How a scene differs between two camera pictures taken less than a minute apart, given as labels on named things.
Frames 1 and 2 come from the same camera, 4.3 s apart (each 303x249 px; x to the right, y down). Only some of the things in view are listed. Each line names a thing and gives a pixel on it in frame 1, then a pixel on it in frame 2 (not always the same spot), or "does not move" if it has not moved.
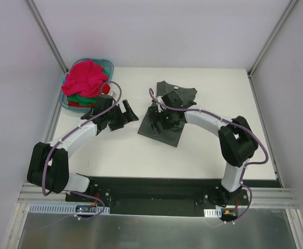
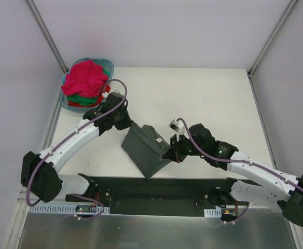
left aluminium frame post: x=33 y=8 does not move
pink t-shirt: x=85 y=79 does not move
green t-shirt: x=82 y=100 does not move
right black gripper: x=156 y=120 → x=174 y=151
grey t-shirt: x=169 y=137 → x=146 y=148
